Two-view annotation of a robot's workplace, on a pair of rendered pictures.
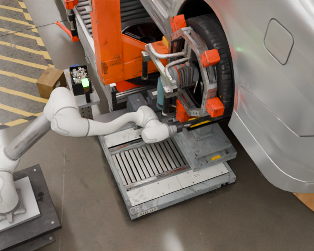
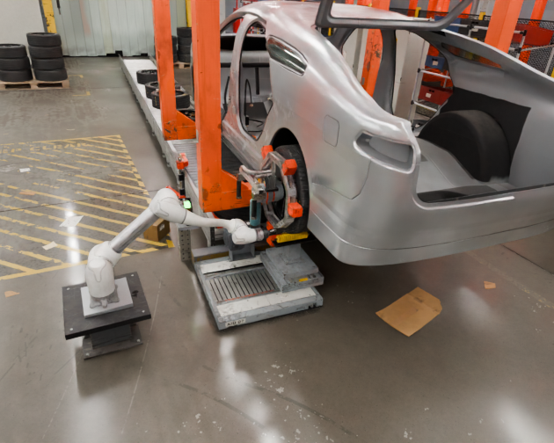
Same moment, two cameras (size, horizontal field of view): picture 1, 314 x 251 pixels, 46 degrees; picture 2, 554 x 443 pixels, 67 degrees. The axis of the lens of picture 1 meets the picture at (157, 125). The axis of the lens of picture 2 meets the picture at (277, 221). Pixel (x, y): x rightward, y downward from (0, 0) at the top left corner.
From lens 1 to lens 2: 1.10 m
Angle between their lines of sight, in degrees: 21
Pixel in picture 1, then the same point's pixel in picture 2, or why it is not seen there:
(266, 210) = (352, 328)
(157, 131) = (245, 232)
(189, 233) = (274, 343)
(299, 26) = (340, 112)
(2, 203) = (100, 284)
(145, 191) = (234, 306)
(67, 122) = (168, 206)
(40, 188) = (135, 287)
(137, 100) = not seen: hidden behind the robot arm
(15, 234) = (107, 318)
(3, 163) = (106, 252)
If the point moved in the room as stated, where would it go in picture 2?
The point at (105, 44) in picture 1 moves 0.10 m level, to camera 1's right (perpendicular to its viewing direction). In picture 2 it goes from (207, 170) to (220, 171)
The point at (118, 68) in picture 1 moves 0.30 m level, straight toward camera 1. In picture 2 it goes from (217, 197) to (216, 214)
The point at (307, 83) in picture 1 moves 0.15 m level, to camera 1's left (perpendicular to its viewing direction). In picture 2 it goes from (350, 150) to (321, 148)
